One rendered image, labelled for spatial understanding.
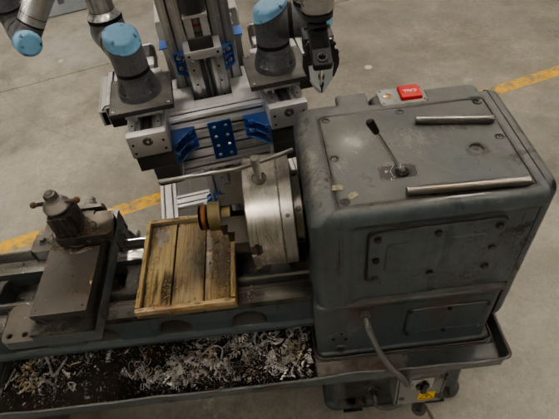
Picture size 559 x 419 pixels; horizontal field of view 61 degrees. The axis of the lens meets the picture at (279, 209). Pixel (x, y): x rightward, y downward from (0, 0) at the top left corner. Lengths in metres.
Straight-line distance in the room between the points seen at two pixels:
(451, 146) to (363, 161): 0.23
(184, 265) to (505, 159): 0.97
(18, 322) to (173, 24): 1.10
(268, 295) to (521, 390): 1.30
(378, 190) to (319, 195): 0.14
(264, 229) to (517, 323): 1.58
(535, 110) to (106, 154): 2.96
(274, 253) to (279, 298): 0.21
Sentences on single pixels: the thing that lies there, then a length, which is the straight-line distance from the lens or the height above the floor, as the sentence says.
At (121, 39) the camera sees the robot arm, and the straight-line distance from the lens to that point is 1.68.
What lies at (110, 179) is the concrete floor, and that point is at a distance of 3.36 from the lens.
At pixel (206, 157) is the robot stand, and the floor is 0.86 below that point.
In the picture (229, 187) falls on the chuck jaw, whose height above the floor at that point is 1.16.
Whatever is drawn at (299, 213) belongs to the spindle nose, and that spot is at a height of 1.14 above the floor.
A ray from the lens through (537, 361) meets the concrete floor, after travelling 2.45.
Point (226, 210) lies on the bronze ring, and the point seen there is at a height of 1.11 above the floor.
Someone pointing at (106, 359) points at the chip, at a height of 0.54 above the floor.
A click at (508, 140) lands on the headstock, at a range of 1.35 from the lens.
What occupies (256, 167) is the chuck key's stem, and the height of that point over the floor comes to 1.29.
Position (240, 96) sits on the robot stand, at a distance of 1.83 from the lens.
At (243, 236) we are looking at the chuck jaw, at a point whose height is 1.11.
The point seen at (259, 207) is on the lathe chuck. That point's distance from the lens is 1.21.
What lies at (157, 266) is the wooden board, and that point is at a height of 0.89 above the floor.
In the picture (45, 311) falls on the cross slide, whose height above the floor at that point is 0.97.
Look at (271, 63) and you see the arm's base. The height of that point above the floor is 1.21.
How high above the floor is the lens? 2.08
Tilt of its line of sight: 47 degrees down
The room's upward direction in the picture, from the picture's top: 8 degrees counter-clockwise
